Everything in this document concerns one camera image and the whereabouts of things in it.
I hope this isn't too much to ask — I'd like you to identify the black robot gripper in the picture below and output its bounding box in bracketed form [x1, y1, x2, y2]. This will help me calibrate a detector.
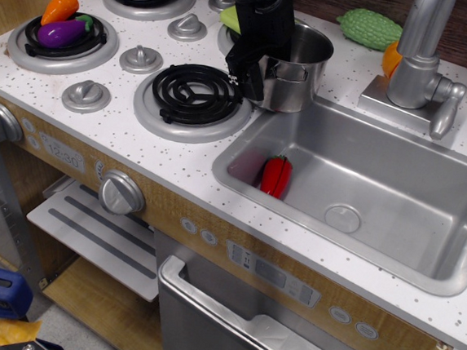
[226, 0, 295, 102]

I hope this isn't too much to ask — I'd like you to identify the silver steel pot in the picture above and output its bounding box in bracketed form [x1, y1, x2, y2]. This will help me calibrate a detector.
[247, 23, 334, 113]

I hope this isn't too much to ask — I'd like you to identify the yellow-green toy vegetable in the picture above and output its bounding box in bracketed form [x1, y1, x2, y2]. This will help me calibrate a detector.
[219, 6, 241, 34]

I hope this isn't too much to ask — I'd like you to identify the front right black coil burner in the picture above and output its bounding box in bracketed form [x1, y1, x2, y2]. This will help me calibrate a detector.
[151, 64, 243, 126]

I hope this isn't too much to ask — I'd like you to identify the black coil burner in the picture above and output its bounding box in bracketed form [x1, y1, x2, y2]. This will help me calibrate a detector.
[22, 13, 108, 59]
[151, 64, 243, 126]

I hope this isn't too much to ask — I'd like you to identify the grey stovetop knob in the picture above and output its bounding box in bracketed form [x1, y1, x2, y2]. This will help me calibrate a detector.
[167, 13, 208, 42]
[208, 0, 235, 13]
[61, 80, 111, 113]
[119, 45, 163, 74]

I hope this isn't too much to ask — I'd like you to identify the grey stovetop knob far back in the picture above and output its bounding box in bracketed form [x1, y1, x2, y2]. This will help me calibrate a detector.
[208, 0, 235, 13]

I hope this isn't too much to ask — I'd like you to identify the red toy pepper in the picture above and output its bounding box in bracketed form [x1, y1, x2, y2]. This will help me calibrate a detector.
[260, 155, 293, 199]

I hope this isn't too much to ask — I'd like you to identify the grey stovetop knob middle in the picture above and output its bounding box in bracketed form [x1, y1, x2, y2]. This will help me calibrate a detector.
[119, 45, 163, 74]

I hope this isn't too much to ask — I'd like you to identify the green toy bitter gourd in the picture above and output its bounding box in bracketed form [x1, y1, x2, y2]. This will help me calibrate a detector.
[337, 8, 403, 51]

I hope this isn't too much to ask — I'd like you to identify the orange toy fruit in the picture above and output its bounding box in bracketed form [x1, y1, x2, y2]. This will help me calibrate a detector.
[381, 41, 403, 78]

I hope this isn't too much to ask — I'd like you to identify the front left black coil burner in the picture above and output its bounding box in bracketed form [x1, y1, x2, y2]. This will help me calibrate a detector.
[22, 13, 108, 59]

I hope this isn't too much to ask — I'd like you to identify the grey stovetop knob front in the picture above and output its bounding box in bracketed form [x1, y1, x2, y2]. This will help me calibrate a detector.
[61, 80, 111, 113]

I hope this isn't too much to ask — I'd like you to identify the silver toy faucet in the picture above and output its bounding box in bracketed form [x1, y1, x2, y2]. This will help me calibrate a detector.
[357, 0, 467, 140]

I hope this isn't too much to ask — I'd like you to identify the right silver oven dial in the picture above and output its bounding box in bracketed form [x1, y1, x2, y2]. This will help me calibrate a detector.
[98, 169, 146, 215]

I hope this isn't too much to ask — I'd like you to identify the silver oven dial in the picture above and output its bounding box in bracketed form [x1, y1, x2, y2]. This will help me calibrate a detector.
[98, 169, 146, 215]
[0, 101, 28, 147]

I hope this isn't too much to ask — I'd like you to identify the dishwasher control panel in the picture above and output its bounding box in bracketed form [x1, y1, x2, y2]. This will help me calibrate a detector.
[227, 240, 321, 309]

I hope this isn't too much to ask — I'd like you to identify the purple toy eggplant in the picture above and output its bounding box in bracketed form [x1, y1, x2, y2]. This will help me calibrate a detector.
[36, 15, 94, 49]

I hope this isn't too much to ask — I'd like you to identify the orange toy carrot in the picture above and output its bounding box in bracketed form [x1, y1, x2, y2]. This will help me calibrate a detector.
[40, 0, 80, 26]

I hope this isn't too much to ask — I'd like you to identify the oven clock display panel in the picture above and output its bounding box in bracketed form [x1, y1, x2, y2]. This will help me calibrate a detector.
[39, 132, 86, 173]

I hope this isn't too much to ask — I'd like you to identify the white oven rack shelf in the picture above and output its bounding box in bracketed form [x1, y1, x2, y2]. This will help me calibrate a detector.
[27, 179, 158, 302]

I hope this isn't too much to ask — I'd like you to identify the grey toy sink basin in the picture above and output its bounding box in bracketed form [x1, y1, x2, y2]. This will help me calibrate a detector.
[213, 97, 467, 297]

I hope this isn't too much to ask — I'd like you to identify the silver dishwasher door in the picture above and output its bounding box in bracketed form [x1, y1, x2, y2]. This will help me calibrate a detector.
[151, 253, 416, 350]

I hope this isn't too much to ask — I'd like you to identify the left silver oven dial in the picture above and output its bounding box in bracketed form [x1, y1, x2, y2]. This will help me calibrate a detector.
[0, 101, 28, 147]

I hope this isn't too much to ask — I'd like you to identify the yellow tape piece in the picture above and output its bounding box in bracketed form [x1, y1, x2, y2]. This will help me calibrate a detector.
[0, 318, 42, 346]

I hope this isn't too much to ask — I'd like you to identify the back left grey burner ring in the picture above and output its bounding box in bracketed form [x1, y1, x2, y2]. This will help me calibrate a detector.
[99, 0, 197, 27]

